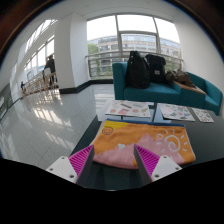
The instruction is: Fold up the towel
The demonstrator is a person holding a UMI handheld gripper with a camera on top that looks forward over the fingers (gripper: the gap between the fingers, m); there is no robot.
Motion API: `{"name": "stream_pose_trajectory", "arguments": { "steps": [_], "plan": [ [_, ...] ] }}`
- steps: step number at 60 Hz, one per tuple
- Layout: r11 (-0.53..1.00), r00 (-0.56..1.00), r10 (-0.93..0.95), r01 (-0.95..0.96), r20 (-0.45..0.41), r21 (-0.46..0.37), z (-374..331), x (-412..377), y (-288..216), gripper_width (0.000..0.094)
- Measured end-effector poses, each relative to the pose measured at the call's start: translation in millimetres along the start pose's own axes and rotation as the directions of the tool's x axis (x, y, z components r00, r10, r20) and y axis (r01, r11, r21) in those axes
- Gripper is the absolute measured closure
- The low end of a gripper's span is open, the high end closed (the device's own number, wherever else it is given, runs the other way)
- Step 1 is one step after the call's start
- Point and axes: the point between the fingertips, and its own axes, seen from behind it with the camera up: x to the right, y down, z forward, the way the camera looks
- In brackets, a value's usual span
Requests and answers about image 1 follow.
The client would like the large black backpack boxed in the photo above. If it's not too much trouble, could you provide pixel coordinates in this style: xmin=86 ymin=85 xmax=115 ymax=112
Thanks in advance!
xmin=125 ymin=50 xmax=151 ymax=90

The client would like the row of wooden chairs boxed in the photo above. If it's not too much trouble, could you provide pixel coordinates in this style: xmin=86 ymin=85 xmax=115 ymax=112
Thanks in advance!
xmin=24 ymin=68 xmax=59 ymax=96

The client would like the black backpack with white label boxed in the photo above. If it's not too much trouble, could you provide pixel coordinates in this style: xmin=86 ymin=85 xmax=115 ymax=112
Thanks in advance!
xmin=145 ymin=53 xmax=168 ymax=84

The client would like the small sticker sheet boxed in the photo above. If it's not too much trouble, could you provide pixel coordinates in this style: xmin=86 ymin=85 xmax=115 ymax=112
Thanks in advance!
xmin=191 ymin=107 xmax=215 ymax=124

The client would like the brown jacket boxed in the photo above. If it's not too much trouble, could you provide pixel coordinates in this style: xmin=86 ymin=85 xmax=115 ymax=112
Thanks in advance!
xmin=165 ymin=69 xmax=196 ymax=88

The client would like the orange pink printed towel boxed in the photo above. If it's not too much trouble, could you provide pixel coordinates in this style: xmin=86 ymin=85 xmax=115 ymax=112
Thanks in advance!
xmin=90 ymin=119 xmax=196 ymax=170

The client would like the metal window railing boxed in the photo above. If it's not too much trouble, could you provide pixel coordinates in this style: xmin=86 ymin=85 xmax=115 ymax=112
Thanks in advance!
xmin=85 ymin=51 xmax=184 ymax=80

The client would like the medium sticker sheet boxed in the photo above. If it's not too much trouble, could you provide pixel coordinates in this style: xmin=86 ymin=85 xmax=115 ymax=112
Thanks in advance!
xmin=158 ymin=103 xmax=196 ymax=122

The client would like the person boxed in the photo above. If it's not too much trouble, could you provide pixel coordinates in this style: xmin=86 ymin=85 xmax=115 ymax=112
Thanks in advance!
xmin=43 ymin=54 xmax=57 ymax=88
xmin=19 ymin=80 xmax=28 ymax=94

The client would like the wide sticker sheet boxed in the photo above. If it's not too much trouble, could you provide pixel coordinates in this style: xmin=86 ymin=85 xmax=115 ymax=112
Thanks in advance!
xmin=105 ymin=99 xmax=152 ymax=118

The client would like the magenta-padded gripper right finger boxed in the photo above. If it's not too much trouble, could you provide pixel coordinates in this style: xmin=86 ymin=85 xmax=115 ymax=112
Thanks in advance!
xmin=133 ymin=143 xmax=183 ymax=186

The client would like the wooden sofa side table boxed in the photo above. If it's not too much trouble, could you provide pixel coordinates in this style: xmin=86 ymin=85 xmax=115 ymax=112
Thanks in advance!
xmin=173 ymin=79 xmax=208 ymax=96

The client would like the teal sofa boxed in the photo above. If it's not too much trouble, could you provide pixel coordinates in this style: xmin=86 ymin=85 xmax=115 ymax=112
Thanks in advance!
xmin=111 ymin=61 xmax=223 ymax=116

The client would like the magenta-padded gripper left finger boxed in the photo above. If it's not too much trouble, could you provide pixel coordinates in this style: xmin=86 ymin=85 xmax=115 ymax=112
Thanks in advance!
xmin=45 ymin=144 xmax=96 ymax=188

